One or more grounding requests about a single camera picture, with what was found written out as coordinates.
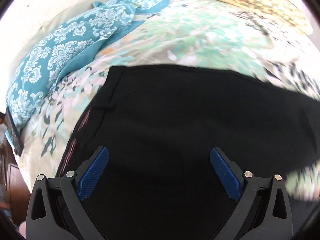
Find black pants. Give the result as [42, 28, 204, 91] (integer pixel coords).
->
[57, 65, 319, 239]

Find floral leaf bedspread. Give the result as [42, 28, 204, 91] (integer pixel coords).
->
[16, 0, 319, 190]

